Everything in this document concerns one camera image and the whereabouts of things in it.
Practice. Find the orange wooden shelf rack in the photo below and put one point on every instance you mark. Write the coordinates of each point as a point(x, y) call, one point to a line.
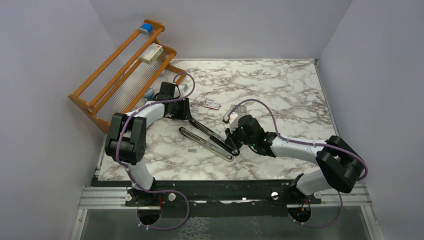
point(120, 82)

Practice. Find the red white staple box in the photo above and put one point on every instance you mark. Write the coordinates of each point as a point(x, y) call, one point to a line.
point(212, 105)

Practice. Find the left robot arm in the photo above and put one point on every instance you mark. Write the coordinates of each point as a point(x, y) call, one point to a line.
point(126, 139)

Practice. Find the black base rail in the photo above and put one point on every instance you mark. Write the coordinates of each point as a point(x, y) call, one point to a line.
point(217, 198)

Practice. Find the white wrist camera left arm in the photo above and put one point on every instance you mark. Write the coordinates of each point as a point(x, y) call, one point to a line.
point(185, 88)

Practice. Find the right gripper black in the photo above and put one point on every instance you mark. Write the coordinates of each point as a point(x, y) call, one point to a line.
point(230, 138)

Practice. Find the blue grey eraser block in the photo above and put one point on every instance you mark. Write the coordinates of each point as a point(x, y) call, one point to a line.
point(145, 29)

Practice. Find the blue white jar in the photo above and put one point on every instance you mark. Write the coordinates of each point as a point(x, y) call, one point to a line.
point(149, 94)

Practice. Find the white red box on shelf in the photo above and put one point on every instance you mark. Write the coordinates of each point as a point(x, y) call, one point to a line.
point(152, 52)

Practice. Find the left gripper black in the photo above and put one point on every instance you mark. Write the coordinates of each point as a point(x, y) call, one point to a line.
point(185, 113)

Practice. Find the black stapler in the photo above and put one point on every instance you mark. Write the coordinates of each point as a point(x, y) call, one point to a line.
point(214, 137)

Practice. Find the silver staple strip tray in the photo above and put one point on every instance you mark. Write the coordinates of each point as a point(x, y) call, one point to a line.
point(238, 108)

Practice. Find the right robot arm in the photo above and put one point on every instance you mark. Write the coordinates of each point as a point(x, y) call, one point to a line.
point(339, 168)

